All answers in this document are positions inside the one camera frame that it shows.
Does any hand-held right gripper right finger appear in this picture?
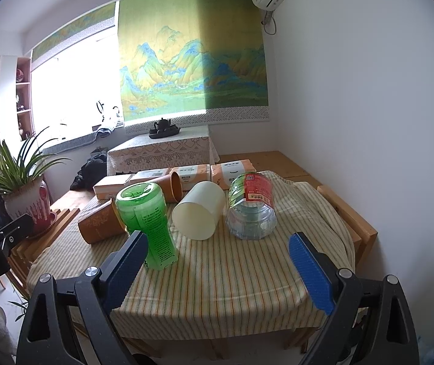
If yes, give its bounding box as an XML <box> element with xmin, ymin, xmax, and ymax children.
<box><xmin>288</xmin><ymin>231</ymin><xmax>420</xmax><ymax>365</ymax></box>

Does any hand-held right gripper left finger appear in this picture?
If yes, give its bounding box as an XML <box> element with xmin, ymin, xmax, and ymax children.
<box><xmin>15</xmin><ymin>230</ymin><xmax>149</xmax><ymax>365</ymax></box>

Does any white cup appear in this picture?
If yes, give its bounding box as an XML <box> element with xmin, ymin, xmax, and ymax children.
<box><xmin>172</xmin><ymin>181</ymin><xmax>226</xmax><ymax>241</ymax></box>

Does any brown paper cup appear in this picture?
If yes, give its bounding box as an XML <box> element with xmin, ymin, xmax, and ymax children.
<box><xmin>78</xmin><ymin>198</ymin><xmax>128</xmax><ymax>245</ymax></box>
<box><xmin>155</xmin><ymin>170</ymin><xmax>197</xmax><ymax>203</ymax></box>

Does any potted spider plant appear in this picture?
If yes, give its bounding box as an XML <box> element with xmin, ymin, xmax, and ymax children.
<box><xmin>0</xmin><ymin>127</ymin><xmax>72</xmax><ymax>238</ymax></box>

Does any wooden slatted chair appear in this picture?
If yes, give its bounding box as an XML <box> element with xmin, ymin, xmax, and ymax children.
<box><xmin>8</xmin><ymin>207</ymin><xmax>81</xmax><ymax>301</ymax></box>

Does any green plastic bottle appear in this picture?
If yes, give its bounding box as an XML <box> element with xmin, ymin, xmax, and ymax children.
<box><xmin>115</xmin><ymin>182</ymin><xmax>179</xmax><ymax>271</ymax></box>

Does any striped tablecloth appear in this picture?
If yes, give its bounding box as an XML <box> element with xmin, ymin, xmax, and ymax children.
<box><xmin>26</xmin><ymin>170</ymin><xmax>356</xmax><ymax>339</ymax></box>

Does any tissue pack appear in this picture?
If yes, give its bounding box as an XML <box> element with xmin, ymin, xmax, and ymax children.
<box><xmin>169</xmin><ymin>164</ymin><xmax>212</xmax><ymax>193</ymax></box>
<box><xmin>129</xmin><ymin>168</ymin><xmax>173</xmax><ymax>188</ymax></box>
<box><xmin>210</xmin><ymin>161</ymin><xmax>258</xmax><ymax>190</ymax></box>
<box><xmin>93</xmin><ymin>175</ymin><xmax>135</xmax><ymax>200</ymax></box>

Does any clear bottle with red label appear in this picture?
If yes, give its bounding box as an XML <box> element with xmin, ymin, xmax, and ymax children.
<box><xmin>226</xmin><ymin>172</ymin><xmax>277</xmax><ymax>241</ymax></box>

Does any black bag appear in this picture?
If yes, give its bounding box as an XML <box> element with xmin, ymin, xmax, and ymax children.
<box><xmin>70</xmin><ymin>154</ymin><xmax>108</xmax><ymax>191</ymax></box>

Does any lace-covered table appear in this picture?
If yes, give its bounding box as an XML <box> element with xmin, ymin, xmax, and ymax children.
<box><xmin>107</xmin><ymin>136</ymin><xmax>220</xmax><ymax>178</ymax></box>

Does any grey towel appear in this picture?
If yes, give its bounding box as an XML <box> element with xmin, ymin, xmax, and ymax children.
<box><xmin>95</xmin><ymin>120</ymin><xmax>125</xmax><ymax>138</ymax></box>

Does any dark teapot ornament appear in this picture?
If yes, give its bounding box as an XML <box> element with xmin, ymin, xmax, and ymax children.
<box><xmin>149</xmin><ymin>118</ymin><xmax>181</xmax><ymax>139</ymax></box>

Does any landscape printed valance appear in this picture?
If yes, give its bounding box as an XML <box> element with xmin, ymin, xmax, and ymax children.
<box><xmin>31</xmin><ymin>2</ymin><xmax>117</xmax><ymax>62</ymax></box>

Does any landscape painted roller blind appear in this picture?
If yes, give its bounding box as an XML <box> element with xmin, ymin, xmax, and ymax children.
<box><xmin>116</xmin><ymin>0</ymin><xmax>271</xmax><ymax>135</ymax></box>

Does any white wall shelf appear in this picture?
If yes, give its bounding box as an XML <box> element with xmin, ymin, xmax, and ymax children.
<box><xmin>0</xmin><ymin>56</ymin><xmax>35</xmax><ymax>142</ymax></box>

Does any air conditioner cable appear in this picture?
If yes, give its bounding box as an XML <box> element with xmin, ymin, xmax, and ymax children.
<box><xmin>261</xmin><ymin>9</ymin><xmax>278</xmax><ymax>36</ymax></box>

